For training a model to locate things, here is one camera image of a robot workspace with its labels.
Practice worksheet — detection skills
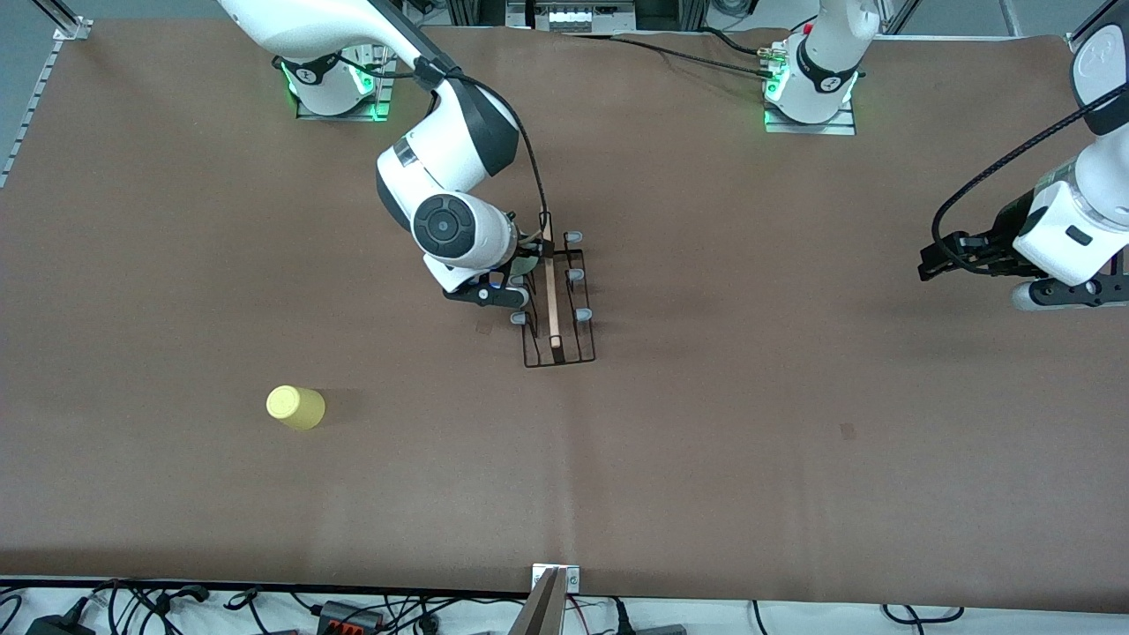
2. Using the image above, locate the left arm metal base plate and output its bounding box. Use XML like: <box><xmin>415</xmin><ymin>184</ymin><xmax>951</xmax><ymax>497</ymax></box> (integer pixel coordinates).
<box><xmin>764</xmin><ymin>97</ymin><xmax>856</xmax><ymax>136</ymax></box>

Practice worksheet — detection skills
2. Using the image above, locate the black and orange power strip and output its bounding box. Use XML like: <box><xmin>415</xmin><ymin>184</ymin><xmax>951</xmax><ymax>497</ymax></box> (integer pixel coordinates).
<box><xmin>316</xmin><ymin>600</ymin><xmax>386</xmax><ymax>632</ymax></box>

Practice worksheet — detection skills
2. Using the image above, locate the black power adapter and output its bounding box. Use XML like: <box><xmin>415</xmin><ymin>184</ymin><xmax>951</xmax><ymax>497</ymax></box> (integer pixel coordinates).
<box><xmin>25</xmin><ymin>613</ymin><xmax>96</xmax><ymax>635</ymax></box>

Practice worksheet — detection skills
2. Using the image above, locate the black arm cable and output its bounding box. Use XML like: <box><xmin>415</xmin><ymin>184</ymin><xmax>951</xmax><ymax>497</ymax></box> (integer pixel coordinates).
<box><xmin>931</xmin><ymin>81</ymin><xmax>1129</xmax><ymax>274</ymax></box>
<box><xmin>331</xmin><ymin>49</ymin><xmax>548</xmax><ymax>232</ymax></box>

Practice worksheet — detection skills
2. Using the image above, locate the aluminium camera mount profile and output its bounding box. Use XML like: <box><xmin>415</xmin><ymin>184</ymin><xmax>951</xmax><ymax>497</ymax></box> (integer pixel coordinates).
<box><xmin>509</xmin><ymin>564</ymin><xmax>580</xmax><ymax>635</ymax></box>

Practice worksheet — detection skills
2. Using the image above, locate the grey multi-socket box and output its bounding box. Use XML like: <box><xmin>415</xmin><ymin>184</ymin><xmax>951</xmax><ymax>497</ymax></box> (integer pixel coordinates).
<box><xmin>534</xmin><ymin>4</ymin><xmax>611</xmax><ymax>34</ymax></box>

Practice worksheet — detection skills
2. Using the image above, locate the black wire cup holder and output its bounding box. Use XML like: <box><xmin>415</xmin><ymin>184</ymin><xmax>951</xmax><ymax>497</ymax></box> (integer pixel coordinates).
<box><xmin>510</xmin><ymin>225</ymin><xmax>598</xmax><ymax>370</ymax></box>

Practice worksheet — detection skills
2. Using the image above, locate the aluminium corner frame bar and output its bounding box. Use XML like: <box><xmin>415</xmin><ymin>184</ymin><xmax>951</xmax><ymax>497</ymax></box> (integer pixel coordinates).
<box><xmin>1065</xmin><ymin>0</ymin><xmax>1117</xmax><ymax>43</ymax></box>

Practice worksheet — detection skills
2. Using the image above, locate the yellow plastic cup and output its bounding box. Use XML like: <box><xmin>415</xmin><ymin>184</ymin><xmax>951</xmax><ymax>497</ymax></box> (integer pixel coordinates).
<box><xmin>265</xmin><ymin>385</ymin><xmax>326</xmax><ymax>432</ymax></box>

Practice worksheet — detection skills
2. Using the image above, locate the dark aluminium frame post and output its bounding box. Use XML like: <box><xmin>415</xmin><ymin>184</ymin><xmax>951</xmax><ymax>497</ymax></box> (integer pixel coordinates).
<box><xmin>635</xmin><ymin>0</ymin><xmax>707</xmax><ymax>32</ymax></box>
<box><xmin>445</xmin><ymin>0</ymin><xmax>508</xmax><ymax>27</ymax></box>

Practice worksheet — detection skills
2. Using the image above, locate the tangled black floor cable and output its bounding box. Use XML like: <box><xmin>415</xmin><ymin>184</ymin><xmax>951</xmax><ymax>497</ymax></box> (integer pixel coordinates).
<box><xmin>93</xmin><ymin>579</ymin><xmax>213</xmax><ymax>623</ymax></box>

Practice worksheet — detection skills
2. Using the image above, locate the slotted aluminium side rail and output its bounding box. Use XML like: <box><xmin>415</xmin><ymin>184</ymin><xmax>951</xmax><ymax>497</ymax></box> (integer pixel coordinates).
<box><xmin>0</xmin><ymin>0</ymin><xmax>93</xmax><ymax>188</ymax></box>

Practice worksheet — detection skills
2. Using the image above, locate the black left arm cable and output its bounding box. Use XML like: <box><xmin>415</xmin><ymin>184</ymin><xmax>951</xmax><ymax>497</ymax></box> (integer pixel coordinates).
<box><xmin>931</xmin><ymin>81</ymin><xmax>1129</xmax><ymax>274</ymax></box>

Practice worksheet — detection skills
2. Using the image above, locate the large table cover sheet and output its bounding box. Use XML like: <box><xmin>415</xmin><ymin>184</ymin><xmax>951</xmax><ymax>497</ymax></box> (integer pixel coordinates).
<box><xmin>0</xmin><ymin>19</ymin><xmax>1129</xmax><ymax>614</ymax></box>

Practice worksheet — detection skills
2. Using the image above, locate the black looped floor cable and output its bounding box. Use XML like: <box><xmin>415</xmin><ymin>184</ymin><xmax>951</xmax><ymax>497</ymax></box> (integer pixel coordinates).
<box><xmin>882</xmin><ymin>603</ymin><xmax>964</xmax><ymax>624</ymax></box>

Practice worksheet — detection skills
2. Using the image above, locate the thick black table cable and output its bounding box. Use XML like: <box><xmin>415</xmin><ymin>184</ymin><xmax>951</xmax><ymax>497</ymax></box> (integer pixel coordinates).
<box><xmin>611</xmin><ymin>26</ymin><xmax>764</xmax><ymax>57</ymax></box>

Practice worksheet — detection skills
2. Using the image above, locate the thin black table cable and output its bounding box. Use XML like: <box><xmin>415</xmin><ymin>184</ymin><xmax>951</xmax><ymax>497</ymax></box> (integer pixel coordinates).
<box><xmin>561</xmin><ymin>32</ymin><xmax>777</xmax><ymax>82</ymax></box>

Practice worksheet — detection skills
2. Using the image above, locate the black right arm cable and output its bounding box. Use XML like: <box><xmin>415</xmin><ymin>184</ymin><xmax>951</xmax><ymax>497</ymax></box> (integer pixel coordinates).
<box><xmin>331</xmin><ymin>49</ymin><xmax>548</xmax><ymax>232</ymax></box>

